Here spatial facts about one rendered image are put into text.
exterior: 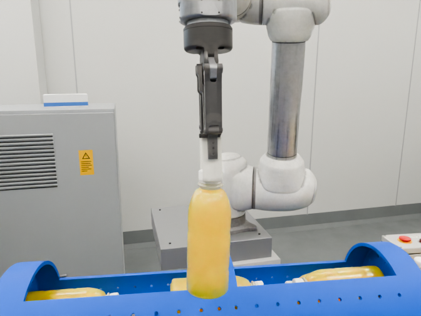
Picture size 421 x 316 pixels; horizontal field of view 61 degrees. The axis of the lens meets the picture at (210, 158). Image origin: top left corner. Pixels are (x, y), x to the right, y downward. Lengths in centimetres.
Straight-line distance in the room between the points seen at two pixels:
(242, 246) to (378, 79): 328
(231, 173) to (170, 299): 60
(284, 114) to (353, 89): 299
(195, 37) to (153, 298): 48
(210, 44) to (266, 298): 49
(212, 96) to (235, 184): 75
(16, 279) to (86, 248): 152
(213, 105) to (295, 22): 63
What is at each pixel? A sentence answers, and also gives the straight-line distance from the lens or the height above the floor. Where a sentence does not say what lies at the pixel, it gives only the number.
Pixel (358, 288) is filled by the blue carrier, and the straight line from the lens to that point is 83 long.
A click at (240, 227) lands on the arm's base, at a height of 109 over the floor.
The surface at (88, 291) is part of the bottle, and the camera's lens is 90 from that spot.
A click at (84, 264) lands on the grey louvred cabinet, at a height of 52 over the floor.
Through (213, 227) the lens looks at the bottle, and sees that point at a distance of 56.
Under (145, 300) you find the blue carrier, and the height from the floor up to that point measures 120.
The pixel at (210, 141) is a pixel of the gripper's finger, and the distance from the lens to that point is 53.
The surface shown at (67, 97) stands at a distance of 228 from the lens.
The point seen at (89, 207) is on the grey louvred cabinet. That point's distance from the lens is 223.
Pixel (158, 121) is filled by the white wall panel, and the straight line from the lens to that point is 340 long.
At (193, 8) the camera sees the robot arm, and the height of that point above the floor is 171.
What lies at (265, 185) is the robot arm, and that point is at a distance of 123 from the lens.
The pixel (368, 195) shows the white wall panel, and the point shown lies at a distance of 450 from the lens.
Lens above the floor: 162
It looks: 13 degrees down
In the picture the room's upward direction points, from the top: straight up
